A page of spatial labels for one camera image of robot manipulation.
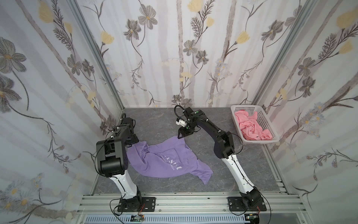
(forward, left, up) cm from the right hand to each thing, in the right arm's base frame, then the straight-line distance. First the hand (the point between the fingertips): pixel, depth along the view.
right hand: (184, 131), depth 99 cm
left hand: (-10, +39, -2) cm, 40 cm away
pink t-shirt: (+1, -46, +5) cm, 47 cm away
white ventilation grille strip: (-52, +8, -3) cm, 53 cm away
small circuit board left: (-52, +23, -3) cm, 57 cm away
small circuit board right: (-50, -38, -3) cm, 63 cm away
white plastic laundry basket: (+15, -61, 0) cm, 63 cm away
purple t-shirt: (-18, +9, -4) cm, 21 cm away
